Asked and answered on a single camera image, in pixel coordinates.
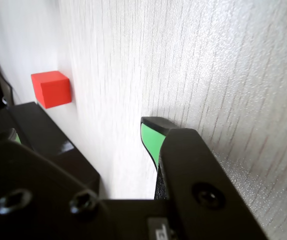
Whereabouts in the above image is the red cube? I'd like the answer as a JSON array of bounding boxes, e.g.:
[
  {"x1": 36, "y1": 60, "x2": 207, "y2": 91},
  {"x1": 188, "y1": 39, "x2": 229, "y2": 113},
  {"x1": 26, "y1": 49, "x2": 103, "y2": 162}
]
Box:
[{"x1": 30, "y1": 70, "x2": 72, "y2": 110}]

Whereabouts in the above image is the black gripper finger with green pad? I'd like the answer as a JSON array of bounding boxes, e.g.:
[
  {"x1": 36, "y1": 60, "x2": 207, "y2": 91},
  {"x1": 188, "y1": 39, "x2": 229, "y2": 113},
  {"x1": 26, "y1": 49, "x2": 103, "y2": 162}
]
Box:
[
  {"x1": 140, "y1": 116, "x2": 271, "y2": 240},
  {"x1": 0, "y1": 128, "x2": 105, "y2": 240}
]

